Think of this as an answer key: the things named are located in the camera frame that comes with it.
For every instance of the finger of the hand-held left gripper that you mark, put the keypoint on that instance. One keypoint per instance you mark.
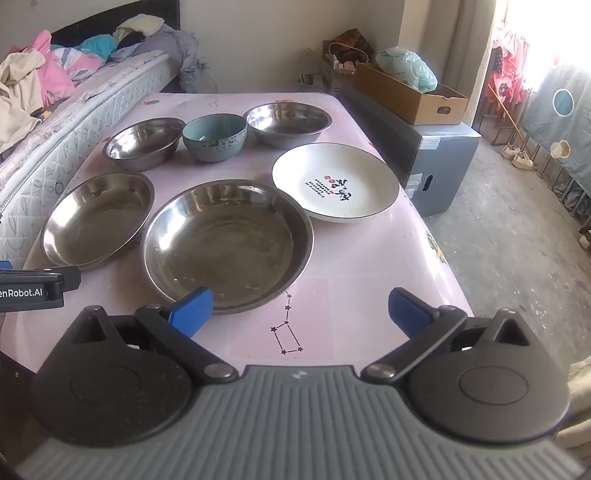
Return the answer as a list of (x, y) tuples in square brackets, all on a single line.
[(70, 278)]

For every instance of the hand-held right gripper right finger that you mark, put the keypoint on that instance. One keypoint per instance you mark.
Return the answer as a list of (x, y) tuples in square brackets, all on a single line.
[(408, 311)]

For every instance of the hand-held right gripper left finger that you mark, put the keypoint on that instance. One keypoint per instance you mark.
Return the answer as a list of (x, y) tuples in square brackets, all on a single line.
[(191, 311)]

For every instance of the small steel plate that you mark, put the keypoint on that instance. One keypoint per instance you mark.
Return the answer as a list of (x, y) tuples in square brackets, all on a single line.
[(97, 217)]

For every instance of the large steel plate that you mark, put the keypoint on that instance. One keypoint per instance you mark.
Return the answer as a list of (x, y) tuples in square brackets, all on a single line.
[(226, 244)]

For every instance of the small steel bowl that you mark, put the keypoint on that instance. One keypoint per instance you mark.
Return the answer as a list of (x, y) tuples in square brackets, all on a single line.
[(143, 143)]

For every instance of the teal ceramic bowl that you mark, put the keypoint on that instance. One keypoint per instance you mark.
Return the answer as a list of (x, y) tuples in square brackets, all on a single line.
[(213, 138)]

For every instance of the large steel bowl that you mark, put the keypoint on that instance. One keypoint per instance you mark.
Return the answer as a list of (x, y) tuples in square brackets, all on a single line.
[(288, 122)]

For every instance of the white quilted mattress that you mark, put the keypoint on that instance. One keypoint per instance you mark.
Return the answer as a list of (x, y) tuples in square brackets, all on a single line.
[(60, 157)]

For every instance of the white printed ceramic plate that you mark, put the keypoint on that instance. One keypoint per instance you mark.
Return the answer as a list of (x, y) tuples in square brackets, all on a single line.
[(337, 180)]

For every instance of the dark grey carton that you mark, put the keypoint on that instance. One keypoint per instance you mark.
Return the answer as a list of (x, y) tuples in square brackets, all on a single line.
[(443, 161)]

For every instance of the white shoe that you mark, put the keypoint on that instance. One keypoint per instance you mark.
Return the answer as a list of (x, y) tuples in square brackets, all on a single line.
[(525, 161), (509, 151)]

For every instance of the beige garment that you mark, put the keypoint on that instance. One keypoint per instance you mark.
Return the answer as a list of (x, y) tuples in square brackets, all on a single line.
[(18, 92)]

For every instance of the long cardboard box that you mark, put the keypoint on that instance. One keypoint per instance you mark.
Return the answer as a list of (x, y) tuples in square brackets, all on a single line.
[(406, 99)]

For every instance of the wooden stick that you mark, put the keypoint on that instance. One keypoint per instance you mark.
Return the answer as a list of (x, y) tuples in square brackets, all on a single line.
[(508, 115)]

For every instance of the blue planet print curtain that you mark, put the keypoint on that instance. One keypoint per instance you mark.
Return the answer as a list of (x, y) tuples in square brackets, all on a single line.
[(563, 134)]

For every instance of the pale green plastic bag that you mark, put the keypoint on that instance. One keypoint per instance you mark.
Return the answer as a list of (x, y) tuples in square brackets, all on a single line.
[(408, 67)]

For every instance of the black garment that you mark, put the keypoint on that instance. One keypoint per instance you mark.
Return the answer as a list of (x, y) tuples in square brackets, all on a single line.
[(131, 39)]

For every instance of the small green box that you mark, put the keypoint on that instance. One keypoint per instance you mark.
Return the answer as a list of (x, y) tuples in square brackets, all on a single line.
[(314, 82)]

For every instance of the lavender grey sheet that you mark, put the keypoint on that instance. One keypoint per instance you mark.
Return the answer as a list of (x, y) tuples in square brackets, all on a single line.
[(171, 50)]

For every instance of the pink hanging clothes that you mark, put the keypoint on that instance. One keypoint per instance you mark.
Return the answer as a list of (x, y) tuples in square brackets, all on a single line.
[(508, 78)]

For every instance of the small open cardboard box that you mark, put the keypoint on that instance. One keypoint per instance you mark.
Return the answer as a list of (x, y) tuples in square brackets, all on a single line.
[(337, 64)]

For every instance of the black headboard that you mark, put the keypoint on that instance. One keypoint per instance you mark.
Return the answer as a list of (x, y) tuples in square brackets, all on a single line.
[(92, 18)]

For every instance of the brown paper bag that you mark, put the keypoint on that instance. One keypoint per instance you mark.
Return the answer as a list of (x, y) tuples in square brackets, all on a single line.
[(353, 44)]

